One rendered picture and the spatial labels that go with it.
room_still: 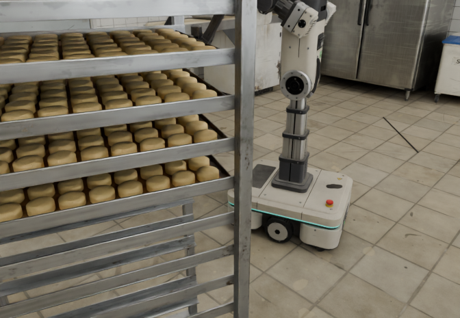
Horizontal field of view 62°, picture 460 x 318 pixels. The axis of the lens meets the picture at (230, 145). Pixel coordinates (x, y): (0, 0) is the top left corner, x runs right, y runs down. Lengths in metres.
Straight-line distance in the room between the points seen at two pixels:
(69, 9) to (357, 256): 1.91
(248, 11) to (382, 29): 4.37
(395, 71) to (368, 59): 0.37
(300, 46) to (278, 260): 1.10
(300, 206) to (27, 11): 1.69
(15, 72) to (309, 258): 1.78
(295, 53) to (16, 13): 1.47
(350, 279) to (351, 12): 3.74
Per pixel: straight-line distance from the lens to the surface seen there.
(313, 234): 2.13
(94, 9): 0.67
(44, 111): 0.74
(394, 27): 4.98
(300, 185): 2.20
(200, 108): 0.74
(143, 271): 0.88
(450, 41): 5.06
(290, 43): 1.94
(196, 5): 0.70
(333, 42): 5.34
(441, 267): 2.34
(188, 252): 1.45
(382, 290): 2.08
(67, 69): 0.68
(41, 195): 0.86
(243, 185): 0.81
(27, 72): 0.68
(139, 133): 0.84
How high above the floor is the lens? 1.36
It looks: 24 degrees down
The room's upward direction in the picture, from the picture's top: straight up
